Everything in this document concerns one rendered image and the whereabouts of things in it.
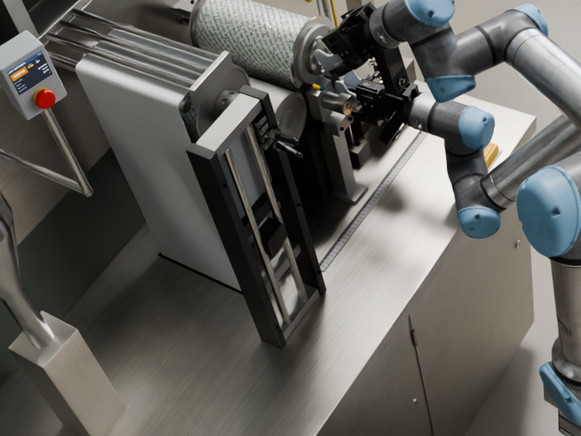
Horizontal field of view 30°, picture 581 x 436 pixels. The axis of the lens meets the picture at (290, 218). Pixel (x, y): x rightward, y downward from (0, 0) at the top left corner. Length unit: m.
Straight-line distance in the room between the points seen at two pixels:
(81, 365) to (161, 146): 0.41
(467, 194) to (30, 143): 0.82
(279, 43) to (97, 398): 0.74
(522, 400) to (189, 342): 1.16
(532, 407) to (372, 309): 0.99
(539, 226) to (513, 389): 1.51
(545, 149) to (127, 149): 0.76
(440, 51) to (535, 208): 0.38
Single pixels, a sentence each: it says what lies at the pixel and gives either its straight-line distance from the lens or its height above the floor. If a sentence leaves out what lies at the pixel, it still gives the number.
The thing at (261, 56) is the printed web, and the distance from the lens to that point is 2.07.
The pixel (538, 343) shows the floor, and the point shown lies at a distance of 3.09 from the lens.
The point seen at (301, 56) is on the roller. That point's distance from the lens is 2.02.
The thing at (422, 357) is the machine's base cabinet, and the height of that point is 0.62.
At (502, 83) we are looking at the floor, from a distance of 3.77.
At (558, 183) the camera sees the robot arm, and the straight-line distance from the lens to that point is 1.50.
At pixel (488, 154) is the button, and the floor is 0.92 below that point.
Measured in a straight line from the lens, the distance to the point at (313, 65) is 2.05.
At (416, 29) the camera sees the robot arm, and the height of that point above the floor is 1.44.
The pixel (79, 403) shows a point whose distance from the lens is 1.98.
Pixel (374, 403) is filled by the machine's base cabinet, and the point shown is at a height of 0.70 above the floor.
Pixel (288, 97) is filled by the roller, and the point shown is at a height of 1.23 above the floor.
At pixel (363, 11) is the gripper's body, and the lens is 1.89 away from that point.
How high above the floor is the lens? 2.59
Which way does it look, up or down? 48 degrees down
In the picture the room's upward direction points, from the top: 17 degrees counter-clockwise
